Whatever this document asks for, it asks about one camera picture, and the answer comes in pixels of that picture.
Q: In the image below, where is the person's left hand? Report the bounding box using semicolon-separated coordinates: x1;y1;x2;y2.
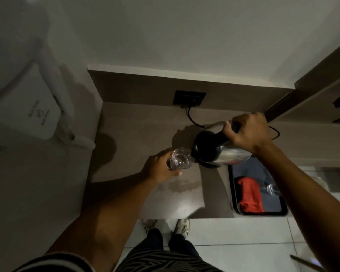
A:
141;148;185;186

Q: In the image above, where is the person's right hand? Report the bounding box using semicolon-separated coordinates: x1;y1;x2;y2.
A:
222;112;273;155

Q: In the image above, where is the clear drinking glass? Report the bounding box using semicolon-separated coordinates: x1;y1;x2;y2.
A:
167;147;195;171
266;182;283;197

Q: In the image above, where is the steel kettle with black lid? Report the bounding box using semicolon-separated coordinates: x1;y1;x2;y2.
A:
191;120;253;167

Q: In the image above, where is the person's right forearm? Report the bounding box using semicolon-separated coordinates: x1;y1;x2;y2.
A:
255;144;340;272

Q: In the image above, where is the person's left forearm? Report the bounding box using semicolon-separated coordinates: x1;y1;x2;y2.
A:
46;178;157;272

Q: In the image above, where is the water puddle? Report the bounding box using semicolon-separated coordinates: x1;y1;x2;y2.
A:
159;178;202;194

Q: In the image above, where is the black kettle base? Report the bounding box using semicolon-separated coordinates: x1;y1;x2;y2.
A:
198;160;230;170

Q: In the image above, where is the person's right shoe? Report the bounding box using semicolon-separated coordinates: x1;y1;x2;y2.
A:
174;219;191;239

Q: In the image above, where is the person's shoe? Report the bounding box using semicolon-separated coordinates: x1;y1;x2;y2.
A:
143;219;158;233
174;219;191;239

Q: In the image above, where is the person's left shoe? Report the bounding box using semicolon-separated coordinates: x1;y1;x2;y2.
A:
143;219;158;233

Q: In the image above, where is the red folded cloth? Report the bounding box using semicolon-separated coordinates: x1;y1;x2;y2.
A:
237;177;265;214

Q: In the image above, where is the person's left leg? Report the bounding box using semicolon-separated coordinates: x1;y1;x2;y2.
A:
145;228;164;251

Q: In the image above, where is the person's leg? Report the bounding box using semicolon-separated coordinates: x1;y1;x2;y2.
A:
145;228;164;251
168;233;201;257

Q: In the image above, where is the person's right leg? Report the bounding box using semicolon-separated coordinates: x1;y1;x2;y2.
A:
168;233;201;257

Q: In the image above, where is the black white striped shirt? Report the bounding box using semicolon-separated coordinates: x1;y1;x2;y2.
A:
14;246;225;272

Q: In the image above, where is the black serving tray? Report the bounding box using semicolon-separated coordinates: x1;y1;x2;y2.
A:
228;156;289;217

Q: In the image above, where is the brown wooden shelf unit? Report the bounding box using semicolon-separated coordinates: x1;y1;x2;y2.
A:
264;37;340;124

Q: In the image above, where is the thin dark rod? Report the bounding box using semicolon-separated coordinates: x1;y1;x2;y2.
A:
290;254;327;272

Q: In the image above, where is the black power cable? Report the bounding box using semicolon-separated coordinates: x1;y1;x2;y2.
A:
186;106;281;141

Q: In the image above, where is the black wall socket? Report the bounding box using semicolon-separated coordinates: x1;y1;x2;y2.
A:
173;90;207;107

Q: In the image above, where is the white wall-mounted hair dryer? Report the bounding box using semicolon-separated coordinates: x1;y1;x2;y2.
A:
0;0;96;151

